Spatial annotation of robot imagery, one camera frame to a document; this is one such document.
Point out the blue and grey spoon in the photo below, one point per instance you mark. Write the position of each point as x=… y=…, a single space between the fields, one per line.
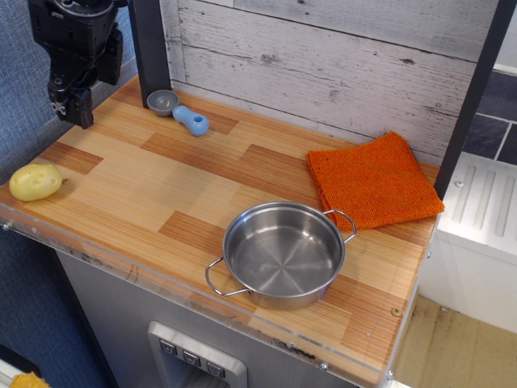
x=167 y=103

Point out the orange cloth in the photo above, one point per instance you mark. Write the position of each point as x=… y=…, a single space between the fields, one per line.
x=376 y=184

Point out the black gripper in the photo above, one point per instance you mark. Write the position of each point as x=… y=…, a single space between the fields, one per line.
x=72 y=74

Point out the dark left upright post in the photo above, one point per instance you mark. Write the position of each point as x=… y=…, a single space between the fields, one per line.
x=150 y=47

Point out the white ribbed side unit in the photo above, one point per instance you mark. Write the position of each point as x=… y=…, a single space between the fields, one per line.
x=471 y=260

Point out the stainless steel pot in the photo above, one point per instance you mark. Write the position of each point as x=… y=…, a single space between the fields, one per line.
x=285 y=255

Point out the yellow toy potato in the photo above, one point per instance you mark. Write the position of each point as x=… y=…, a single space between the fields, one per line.
x=35 y=181

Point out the grey cabinet button panel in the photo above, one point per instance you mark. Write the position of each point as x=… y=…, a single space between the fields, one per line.
x=184 y=361

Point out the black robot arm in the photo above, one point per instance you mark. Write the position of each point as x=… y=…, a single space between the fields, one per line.
x=85 y=45

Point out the dark upright post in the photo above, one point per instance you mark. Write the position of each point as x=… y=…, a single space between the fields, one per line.
x=489 y=53
x=150 y=47

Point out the clear acrylic table edge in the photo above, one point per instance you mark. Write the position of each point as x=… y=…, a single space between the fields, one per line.
x=134 y=282

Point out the dark right upright post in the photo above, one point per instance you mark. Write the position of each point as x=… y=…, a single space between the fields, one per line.
x=489 y=53

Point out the yellow object at corner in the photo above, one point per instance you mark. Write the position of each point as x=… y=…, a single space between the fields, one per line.
x=28 y=380

